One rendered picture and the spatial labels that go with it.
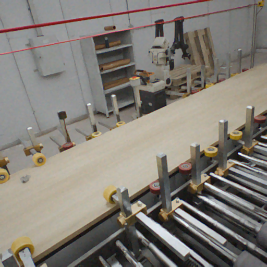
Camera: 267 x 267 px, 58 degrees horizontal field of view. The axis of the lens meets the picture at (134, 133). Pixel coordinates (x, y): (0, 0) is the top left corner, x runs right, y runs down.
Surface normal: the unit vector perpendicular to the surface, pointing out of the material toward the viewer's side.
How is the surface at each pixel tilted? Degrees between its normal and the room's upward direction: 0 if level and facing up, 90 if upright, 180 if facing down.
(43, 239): 0
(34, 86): 90
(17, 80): 90
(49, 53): 90
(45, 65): 90
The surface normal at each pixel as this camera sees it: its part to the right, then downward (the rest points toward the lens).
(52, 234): -0.14, -0.89
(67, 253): 0.61, 0.26
